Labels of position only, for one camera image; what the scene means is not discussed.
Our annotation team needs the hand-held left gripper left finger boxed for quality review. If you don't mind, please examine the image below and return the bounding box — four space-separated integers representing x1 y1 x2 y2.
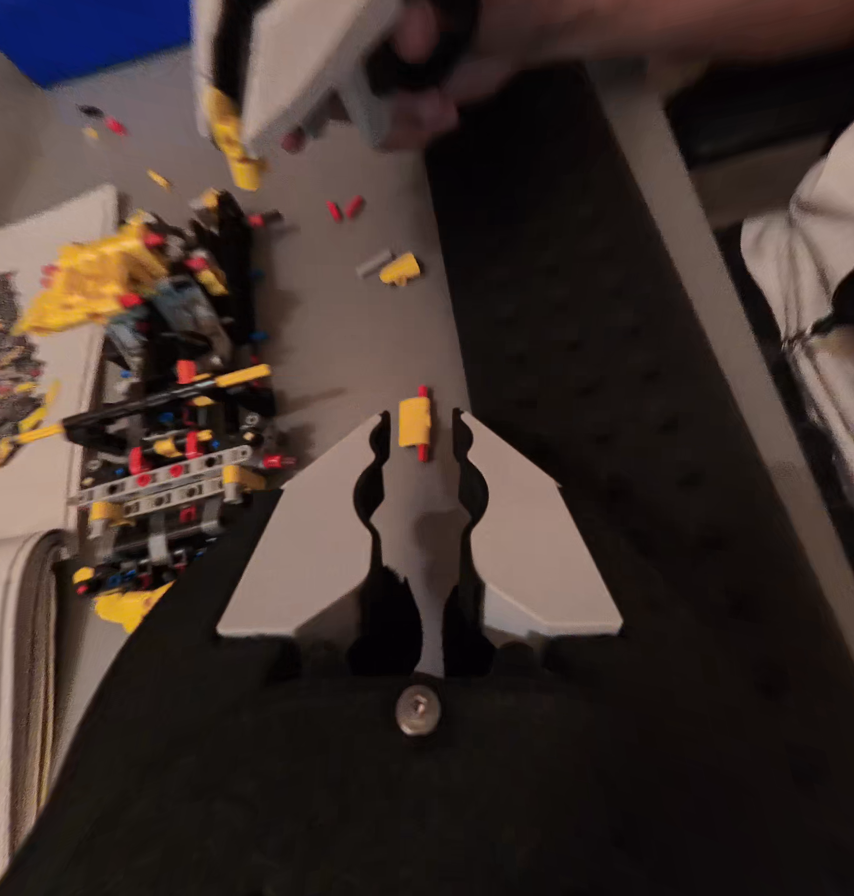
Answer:
215 412 393 639

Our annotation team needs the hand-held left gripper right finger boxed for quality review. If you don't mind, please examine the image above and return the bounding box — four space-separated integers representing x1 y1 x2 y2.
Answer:
452 408 625 639

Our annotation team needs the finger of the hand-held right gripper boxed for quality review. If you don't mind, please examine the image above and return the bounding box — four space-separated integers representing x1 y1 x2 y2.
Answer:
191 0 225 139
240 0 403 161

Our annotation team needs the yellow lego beam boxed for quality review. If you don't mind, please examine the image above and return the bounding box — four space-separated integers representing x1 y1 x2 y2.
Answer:
203 87 267 191

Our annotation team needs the yellow lego pin connector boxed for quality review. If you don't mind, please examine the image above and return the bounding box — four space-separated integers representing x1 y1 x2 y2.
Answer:
379 252 423 288

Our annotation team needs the yellow lego block piece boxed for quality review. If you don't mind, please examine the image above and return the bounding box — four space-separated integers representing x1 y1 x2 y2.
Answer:
397 398 433 449

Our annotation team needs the lego car chassis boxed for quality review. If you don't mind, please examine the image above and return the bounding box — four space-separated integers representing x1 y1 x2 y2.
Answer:
10 188 298 634

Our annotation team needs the person's right forearm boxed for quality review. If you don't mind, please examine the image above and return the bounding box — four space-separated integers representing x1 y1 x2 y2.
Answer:
679 0 854 67

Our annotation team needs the lego instruction booklet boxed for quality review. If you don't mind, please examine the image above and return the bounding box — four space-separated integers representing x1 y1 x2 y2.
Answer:
0 183 120 876

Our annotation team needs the person's right hand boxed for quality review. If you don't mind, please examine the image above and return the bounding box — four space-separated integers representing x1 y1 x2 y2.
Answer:
392 0 683 154

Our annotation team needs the blue storage bin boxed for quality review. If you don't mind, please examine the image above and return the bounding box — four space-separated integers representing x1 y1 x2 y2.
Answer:
0 0 193 88

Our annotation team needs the black dotted floor mat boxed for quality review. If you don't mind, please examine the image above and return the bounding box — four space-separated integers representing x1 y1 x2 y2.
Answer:
427 66 854 896

